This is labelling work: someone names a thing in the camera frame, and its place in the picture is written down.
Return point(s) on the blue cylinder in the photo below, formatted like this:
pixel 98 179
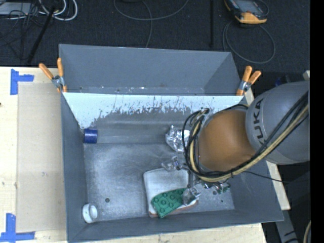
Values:
pixel 90 135

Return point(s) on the pale wood flat board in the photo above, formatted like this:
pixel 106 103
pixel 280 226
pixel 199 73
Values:
pixel 38 148

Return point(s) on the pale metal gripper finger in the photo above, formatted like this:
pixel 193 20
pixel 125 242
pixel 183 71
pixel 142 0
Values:
pixel 190 196
pixel 171 164

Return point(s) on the dark green flat block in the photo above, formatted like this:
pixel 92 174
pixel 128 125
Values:
pixel 167 202

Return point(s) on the grey metal bin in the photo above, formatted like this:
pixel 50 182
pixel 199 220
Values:
pixel 114 173

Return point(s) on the crumpled silver foil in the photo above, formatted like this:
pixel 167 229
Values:
pixel 176 139

